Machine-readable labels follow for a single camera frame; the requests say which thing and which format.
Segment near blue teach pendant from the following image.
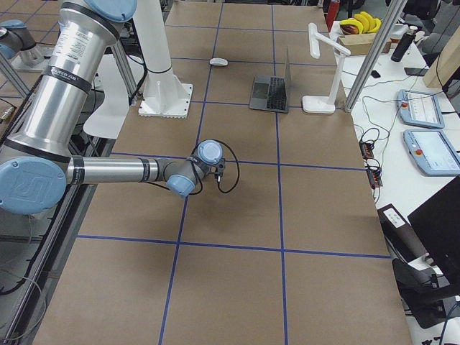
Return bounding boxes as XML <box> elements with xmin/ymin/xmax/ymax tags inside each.
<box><xmin>403</xmin><ymin>129</ymin><xmax>459</xmax><ymax>177</ymax></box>

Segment aluminium frame post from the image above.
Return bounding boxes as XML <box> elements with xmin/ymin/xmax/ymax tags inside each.
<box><xmin>344</xmin><ymin>0</ymin><xmax>407</xmax><ymax>113</ymax></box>

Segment yellow toy bananas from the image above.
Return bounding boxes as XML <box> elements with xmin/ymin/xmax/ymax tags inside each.
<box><xmin>339</xmin><ymin>11</ymin><xmax>382</xmax><ymax>35</ymax></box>

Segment black bottle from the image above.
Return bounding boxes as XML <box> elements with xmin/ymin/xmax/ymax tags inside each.
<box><xmin>390</xmin><ymin>25</ymin><xmax>418</xmax><ymax>62</ymax></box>

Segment white computer mouse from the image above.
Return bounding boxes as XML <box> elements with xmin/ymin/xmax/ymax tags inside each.
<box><xmin>209</xmin><ymin>57</ymin><xmax>229</xmax><ymax>67</ymax></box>

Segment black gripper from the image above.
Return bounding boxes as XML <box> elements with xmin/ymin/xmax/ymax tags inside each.
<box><xmin>211</xmin><ymin>157</ymin><xmax>226</xmax><ymax>180</ymax></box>

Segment far blue teach pendant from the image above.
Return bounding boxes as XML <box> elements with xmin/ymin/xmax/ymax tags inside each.
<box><xmin>397</xmin><ymin>89</ymin><xmax>445</xmax><ymax>129</ymax></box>

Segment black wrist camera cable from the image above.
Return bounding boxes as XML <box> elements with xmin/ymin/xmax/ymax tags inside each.
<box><xmin>186</xmin><ymin>140</ymin><xmax>241</xmax><ymax>196</ymax></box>

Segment blue teach pendant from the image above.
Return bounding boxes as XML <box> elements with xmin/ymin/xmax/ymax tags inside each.
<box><xmin>397</xmin><ymin>89</ymin><xmax>445</xmax><ymax>129</ymax></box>
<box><xmin>403</xmin><ymin>129</ymin><xmax>459</xmax><ymax>177</ymax></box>

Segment white camera mast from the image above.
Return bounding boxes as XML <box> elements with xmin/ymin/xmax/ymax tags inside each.
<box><xmin>134</xmin><ymin>0</ymin><xmax>193</xmax><ymax>119</ymax></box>

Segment cardboard box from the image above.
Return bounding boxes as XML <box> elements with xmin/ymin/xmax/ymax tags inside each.
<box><xmin>337</xmin><ymin>33</ymin><xmax>376</xmax><ymax>56</ymax></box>

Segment grey laptop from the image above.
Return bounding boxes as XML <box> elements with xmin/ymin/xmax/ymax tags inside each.
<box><xmin>249</xmin><ymin>48</ymin><xmax>291</xmax><ymax>114</ymax></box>

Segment black monitor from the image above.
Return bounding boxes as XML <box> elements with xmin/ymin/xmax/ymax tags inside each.
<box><xmin>408</xmin><ymin>177</ymin><xmax>459</xmax><ymax>283</ymax></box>

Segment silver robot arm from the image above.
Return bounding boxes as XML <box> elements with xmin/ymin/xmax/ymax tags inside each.
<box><xmin>1</xmin><ymin>19</ymin><xmax>52</xmax><ymax>71</ymax></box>
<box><xmin>1</xmin><ymin>1</ymin><xmax>225</xmax><ymax>215</ymax></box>

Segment white desk lamp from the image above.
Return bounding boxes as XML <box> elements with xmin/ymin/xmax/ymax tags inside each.
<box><xmin>301</xmin><ymin>22</ymin><xmax>351</xmax><ymax>115</ymax></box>

